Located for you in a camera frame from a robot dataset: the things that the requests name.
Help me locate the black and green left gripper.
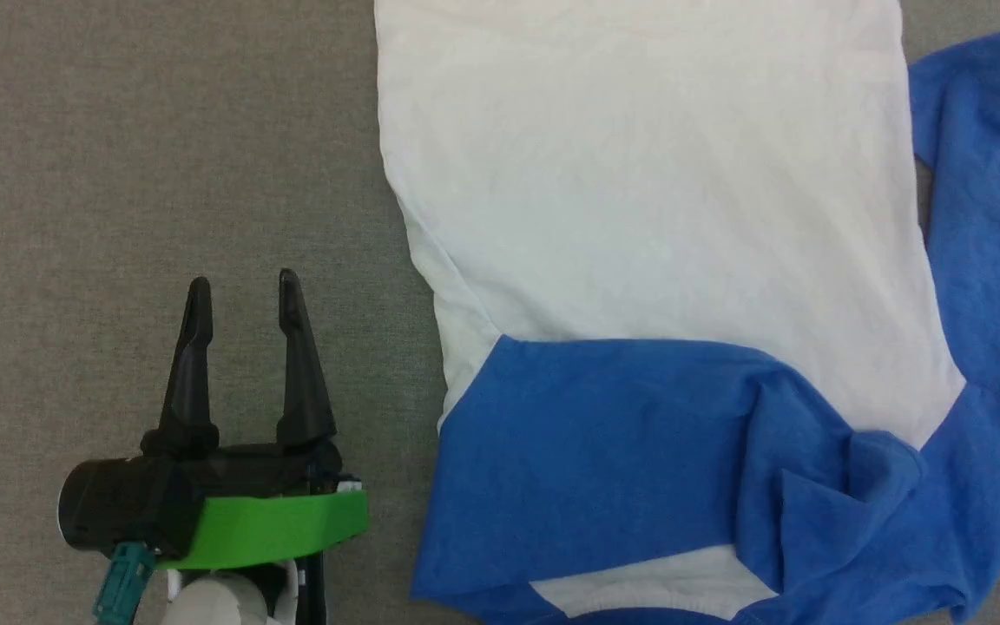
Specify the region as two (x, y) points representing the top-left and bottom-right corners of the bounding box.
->
(56, 267), (371, 571)

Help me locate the white and blue raglan shirt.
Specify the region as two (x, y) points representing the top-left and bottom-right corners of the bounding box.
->
(373, 0), (1000, 625)

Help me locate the grey fabric covered surface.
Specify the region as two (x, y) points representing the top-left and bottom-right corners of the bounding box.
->
(0, 0), (1000, 625)

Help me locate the thick black cable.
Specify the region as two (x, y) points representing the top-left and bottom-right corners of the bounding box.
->
(306, 552), (328, 625)

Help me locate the teal cable connector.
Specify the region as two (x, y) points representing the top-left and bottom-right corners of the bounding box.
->
(91, 541), (156, 625)

